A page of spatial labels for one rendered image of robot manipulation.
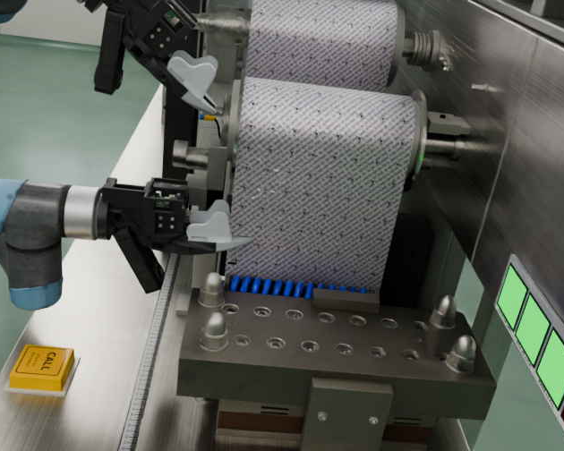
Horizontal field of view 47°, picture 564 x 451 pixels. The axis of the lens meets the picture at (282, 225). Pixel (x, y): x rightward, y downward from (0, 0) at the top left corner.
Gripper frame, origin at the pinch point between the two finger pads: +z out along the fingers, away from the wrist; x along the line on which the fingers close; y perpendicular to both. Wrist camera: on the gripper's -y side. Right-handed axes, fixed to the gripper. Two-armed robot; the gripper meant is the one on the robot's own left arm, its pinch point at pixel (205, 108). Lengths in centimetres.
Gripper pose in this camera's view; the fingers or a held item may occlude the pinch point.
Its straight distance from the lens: 91.9
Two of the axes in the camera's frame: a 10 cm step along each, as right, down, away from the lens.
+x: -0.2, -4.5, 8.9
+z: 6.8, 6.5, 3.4
